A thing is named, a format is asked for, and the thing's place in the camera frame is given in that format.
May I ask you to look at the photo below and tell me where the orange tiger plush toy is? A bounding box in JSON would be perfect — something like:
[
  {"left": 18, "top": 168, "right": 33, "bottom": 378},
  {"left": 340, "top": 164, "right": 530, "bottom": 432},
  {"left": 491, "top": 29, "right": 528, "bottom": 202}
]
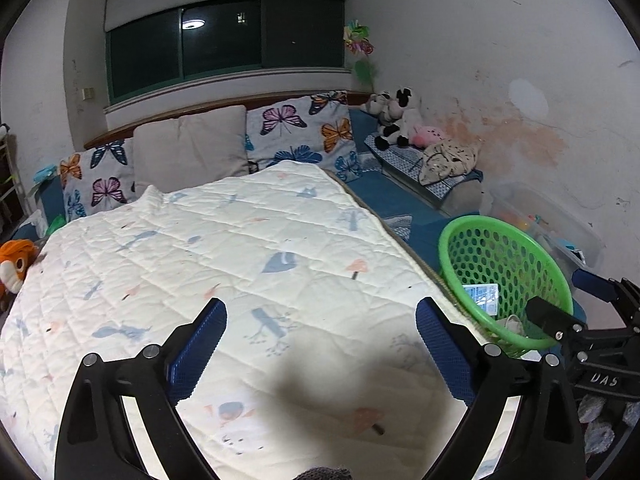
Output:
[{"left": 0, "top": 239, "right": 41, "bottom": 306}]

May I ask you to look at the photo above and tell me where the wooden headboard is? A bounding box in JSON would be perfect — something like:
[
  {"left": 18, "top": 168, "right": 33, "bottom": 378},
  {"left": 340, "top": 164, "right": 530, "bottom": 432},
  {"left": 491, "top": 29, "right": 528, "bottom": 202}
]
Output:
[{"left": 82, "top": 91, "right": 373, "bottom": 148}]

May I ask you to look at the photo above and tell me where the black and white cow plush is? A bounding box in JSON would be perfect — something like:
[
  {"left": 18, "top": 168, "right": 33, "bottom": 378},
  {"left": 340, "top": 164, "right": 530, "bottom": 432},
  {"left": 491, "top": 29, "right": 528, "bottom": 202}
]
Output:
[{"left": 375, "top": 89, "right": 423, "bottom": 150}]

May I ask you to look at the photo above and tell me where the blue white packet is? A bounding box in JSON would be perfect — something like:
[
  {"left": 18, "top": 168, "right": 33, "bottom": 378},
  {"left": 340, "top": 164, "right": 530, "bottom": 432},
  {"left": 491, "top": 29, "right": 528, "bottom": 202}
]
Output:
[{"left": 462, "top": 284, "right": 501, "bottom": 317}]

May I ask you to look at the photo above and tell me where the blue patterned folded blanket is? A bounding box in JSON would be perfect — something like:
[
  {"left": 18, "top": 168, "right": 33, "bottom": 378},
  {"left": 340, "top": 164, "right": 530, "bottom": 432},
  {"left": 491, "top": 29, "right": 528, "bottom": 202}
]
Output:
[{"left": 364, "top": 132, "right": 485, "bottom": 201}]

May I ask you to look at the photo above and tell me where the person's left hand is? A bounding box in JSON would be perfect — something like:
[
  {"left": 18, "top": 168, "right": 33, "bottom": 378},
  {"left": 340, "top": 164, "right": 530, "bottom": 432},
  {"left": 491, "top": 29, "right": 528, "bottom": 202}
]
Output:
[{"left": 295, "top": 467, "right": 352, "bottom": 480}]

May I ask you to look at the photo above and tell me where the colourful pinwheel toy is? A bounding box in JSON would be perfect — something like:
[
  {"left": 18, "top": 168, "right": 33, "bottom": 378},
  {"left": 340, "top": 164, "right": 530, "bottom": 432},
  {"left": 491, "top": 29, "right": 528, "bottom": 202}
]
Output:
[{"left": 344, "top": 20, "right": 378, "bottom": 86}]

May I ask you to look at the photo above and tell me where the large butterfly print pillow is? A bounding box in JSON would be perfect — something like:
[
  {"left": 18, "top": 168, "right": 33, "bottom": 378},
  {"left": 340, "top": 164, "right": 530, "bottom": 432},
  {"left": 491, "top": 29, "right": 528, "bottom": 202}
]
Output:
[{"left": 245, "top": 91, "right": 363, "bottom": 183}]

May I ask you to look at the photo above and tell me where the beige pillow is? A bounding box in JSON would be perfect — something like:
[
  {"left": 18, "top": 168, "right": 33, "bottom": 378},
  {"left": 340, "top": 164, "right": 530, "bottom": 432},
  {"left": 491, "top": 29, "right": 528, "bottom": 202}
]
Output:
[{"left": 132, "top": 105, "right": 251, "bottom": 196}]

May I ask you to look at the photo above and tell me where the white printed quilt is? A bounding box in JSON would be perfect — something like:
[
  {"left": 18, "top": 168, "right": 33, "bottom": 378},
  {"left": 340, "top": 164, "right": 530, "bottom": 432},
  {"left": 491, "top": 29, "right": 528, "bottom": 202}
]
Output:
[{"left": 0, "top": 160, "right": 493, "bottom": 480}]

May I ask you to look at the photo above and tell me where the small butterfly print pillow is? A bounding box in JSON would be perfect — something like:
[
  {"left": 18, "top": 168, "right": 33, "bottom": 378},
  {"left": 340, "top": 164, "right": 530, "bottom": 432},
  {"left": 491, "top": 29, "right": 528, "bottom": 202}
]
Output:
[{"left": 60, "top": 137, "right": 136, "bottom": 223}]

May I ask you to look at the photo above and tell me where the clear plastic storage box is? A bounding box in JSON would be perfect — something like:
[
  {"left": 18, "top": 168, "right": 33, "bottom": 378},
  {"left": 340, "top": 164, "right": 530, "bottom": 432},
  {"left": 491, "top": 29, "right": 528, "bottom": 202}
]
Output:
[{"left": 487, "top": 182, "right": 603, "bottom": 273}]

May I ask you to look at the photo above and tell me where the dark green framed window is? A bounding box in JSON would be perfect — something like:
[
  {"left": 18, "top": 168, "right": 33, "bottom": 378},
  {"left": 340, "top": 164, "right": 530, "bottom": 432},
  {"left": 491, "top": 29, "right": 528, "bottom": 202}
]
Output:
[{"left": 105, "top": 0, "right": 347, "bottom": 111}]

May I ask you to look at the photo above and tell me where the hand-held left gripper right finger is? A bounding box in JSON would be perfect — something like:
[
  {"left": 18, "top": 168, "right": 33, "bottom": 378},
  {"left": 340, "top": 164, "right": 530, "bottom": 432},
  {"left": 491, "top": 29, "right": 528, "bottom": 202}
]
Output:
[{"left": 415, "top": 296, "right": 587, "bottom": 480}]

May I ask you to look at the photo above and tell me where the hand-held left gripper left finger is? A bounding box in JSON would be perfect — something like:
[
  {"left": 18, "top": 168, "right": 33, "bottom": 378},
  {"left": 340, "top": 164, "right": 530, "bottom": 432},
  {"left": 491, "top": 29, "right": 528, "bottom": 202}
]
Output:
[{"left": 54, "top": 296, "right": 229, "bottom": 480}]

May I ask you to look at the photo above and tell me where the beige spotted cloth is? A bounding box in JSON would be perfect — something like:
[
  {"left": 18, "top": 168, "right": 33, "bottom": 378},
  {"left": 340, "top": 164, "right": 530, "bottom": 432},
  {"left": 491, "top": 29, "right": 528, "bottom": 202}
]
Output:
[{"left": 419, "top": 140, "right": 481, "bottom": 186}]

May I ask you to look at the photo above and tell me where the grey and white plush toy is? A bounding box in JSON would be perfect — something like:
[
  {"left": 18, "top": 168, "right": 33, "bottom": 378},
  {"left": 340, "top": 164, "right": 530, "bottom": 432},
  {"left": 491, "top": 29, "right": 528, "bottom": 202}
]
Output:
[{"left": 361, "top": 92, "right": 396, "bottom": 121}]

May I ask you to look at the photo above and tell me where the green plastic mesh basket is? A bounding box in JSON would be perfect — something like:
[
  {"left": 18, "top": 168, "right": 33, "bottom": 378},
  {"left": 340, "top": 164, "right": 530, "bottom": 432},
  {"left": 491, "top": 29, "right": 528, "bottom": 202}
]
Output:
[{"left": 438, "top": 214, "right": 576, "bottom": 358}]

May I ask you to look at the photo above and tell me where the person's right hand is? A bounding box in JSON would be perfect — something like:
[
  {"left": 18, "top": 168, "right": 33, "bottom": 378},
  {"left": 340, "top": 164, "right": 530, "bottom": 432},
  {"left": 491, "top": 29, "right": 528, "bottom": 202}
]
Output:
[{"left": 578, "top": 394, "right": 627, "bottom": 459}]

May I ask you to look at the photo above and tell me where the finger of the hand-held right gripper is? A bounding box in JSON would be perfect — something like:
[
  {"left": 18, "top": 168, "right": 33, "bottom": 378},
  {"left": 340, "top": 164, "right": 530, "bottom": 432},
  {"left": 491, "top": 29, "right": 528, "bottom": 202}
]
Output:
[
  {"left": 525, "top": 296, "right": 586, "bottom": 346},
  {"left": 572, "top": 269, "right": 640, "bottom": 311}
]

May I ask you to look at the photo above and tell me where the pink plush toy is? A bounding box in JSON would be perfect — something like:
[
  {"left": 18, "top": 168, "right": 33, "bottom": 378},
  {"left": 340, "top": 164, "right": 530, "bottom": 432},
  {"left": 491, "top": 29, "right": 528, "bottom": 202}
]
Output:
[{"left": 409, "top": 125, "right": 448, "bottom": 148}]

